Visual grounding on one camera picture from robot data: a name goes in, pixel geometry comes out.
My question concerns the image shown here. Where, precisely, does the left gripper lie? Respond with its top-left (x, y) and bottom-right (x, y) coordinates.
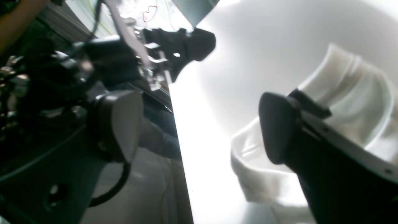
top-left (104, 0), bottom-right (216, 91)

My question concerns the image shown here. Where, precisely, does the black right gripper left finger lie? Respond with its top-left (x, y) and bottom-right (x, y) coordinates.
top-left (1, 90), bottom-right (143, 224)

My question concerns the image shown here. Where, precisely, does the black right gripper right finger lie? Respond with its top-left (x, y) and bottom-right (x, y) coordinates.
top-left (259, 92), bottom-right (398, 224)

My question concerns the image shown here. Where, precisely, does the white cartoon print T-shirt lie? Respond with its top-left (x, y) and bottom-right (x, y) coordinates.
top-left (231, 44), bottom-right (397, 224)

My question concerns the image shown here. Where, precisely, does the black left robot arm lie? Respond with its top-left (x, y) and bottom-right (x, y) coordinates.
top-left (1, 0), bottom-right (216, 131)

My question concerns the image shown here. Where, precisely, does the blue jeans leg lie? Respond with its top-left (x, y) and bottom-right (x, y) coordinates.
top-left (139, 100), bottom-right (182, 161)

